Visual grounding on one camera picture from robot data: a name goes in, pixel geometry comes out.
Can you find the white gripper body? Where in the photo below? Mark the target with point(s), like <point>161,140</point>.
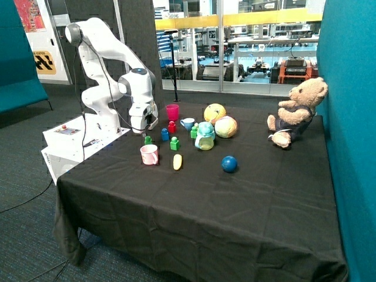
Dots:
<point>143,115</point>

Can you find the green toy block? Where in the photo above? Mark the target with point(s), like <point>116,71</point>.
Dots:
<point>174,144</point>
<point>148,140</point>
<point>193,132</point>

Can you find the green toy block front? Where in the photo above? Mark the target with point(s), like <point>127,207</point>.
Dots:
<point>174,144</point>

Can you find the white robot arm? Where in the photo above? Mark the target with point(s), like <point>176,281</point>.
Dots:
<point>96,42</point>

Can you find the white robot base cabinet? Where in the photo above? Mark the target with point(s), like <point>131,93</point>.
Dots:
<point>73,141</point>

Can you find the blue toy block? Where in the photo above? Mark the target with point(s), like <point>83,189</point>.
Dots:
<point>165,134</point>

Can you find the pink white mug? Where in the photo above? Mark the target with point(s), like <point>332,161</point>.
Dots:
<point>149,154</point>

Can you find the red toy block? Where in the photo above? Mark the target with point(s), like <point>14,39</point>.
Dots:
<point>171,127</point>

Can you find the magenta plastic cup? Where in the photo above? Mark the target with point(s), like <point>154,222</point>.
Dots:
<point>172,112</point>

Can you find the blue and white teacup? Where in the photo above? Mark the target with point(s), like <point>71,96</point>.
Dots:
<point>187,123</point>

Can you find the yellow toy banana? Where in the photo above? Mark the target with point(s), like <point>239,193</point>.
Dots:
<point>177,162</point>

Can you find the green toy block back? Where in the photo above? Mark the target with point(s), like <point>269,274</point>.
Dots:
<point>193,132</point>

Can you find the teal yellow sippy cup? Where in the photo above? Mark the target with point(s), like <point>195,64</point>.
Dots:
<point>205,136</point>

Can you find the yellow smiley plush ball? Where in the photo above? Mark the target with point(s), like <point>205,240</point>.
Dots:
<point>214,112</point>

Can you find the pastel plush ball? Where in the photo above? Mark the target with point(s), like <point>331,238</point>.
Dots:
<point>226,127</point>

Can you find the blue ball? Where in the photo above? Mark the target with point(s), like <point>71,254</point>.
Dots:
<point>229,164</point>

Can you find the black tablecloth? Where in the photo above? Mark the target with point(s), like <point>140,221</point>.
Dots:
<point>273,219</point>

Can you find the yellow black hazard sign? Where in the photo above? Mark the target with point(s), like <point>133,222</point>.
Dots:
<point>44,63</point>

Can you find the teal sofa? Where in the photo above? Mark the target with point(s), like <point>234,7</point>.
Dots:
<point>20,85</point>

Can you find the brown teddy bear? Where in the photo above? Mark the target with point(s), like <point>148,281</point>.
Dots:
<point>295,115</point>

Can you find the red poster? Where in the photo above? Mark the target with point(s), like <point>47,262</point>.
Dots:
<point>30,15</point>

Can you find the white lab bench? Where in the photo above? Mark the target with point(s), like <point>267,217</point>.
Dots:
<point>275,60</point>

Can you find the teal partition panel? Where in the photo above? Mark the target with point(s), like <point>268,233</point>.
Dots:
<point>346,60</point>

